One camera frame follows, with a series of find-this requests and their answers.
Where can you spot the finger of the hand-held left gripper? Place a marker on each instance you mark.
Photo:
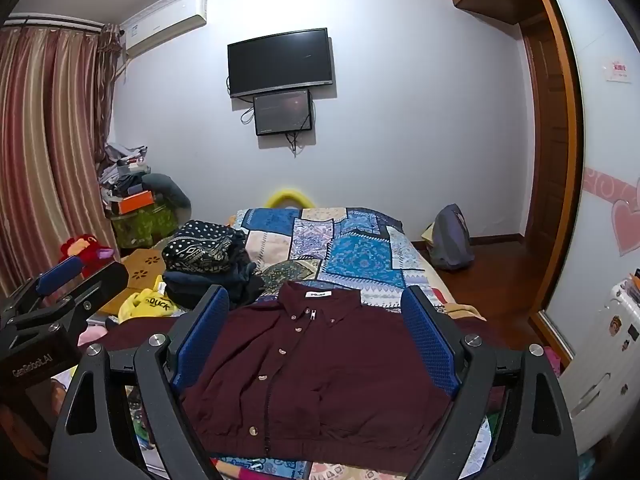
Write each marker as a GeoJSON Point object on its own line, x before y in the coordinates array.
{"type": "Point", "coordinates": [100, 285]}
{"type": "Point", "coordinates": [60, 270]}

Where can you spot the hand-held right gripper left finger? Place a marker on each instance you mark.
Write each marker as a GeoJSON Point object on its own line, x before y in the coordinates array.
{"type": "Point", "coordinates": [200, 340]}

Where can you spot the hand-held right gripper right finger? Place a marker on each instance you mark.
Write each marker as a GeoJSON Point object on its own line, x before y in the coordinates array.
{"type": "Point", "coordinates": [430, 345]}

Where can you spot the dark navy clothes pile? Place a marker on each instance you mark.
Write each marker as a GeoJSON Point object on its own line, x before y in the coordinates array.
{"type": "Point", "coordinates": [235, 285]}

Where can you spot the red plush toy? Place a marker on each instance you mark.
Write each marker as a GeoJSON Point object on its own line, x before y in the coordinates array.
{"type": "Point", "coordinates": [85, 250]}

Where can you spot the tan flower pattern cushion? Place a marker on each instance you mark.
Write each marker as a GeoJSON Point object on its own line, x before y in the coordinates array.
{"type": "Point", "coordinates": [140, 265]}

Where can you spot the yellow printed cloth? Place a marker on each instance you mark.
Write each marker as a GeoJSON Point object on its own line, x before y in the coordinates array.
{"type": "Point", "coordinates": [145, 305]}

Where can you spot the orange box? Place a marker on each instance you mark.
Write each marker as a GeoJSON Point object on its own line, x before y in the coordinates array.
{"type": "Point", "coordinates": [135, 202]}

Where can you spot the black patterned cloth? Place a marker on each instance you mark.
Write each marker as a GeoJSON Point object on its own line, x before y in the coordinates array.
{"type": "Point", "coordinates": [205, 247]}

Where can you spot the grey backpack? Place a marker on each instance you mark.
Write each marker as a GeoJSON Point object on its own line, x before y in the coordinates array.
{"type": "Point", "coordinates": [452, 237]}

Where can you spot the yellow bag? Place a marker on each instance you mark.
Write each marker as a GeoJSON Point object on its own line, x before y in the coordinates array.
{"type": "Point", "coordinates": [429, 235]}

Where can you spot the striped red curtain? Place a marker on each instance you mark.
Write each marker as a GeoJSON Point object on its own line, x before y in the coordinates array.
{"type": "Point", "coordinates": [45, 160]}

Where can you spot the pile of clutter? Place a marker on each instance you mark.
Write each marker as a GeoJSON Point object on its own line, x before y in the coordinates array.
{"type": "Point", "coordinates": [122, 170]}

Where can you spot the grey pillow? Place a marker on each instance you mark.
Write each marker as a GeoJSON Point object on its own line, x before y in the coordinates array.
{"type": "Point", "coordinates": [172, 192]}

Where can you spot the white appliance with stickers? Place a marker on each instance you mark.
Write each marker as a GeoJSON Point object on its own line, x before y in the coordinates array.
{"type": "Point", "coordinates": [600, 360]}

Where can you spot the wooden door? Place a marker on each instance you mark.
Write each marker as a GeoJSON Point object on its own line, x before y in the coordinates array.
{"type": "Point", "coordinates": [545, 140]}

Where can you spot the white air conditioner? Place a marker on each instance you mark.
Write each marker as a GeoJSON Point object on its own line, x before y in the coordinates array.
{"type": "Point", "coordinates": [165, 25]}

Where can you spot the pink heart wall decal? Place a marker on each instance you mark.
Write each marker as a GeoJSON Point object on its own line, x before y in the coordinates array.
{"type": "Point", "coordinates": [629, 227]}

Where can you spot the small black wall monitor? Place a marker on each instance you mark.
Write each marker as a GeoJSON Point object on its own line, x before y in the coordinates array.
{"type": "Point", "coordinates": [282, 112]}

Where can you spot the black wall television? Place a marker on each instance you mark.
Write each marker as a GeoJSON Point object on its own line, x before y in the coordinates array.
{"type": "Point", "coordinates": [279, 62]}

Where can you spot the small wall sign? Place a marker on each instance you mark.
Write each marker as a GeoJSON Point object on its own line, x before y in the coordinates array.
{"type": "Point", "coordinates": [617, 69]}

